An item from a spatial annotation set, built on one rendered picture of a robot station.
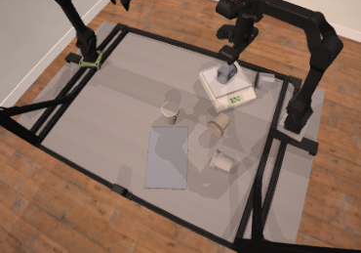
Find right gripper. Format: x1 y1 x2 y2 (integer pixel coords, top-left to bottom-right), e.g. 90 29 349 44
219 25 259 65

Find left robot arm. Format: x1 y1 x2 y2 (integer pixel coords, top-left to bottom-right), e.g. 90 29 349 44
55 0 100 63

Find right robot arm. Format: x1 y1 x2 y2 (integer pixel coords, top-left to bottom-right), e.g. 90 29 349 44
216 0 343 135

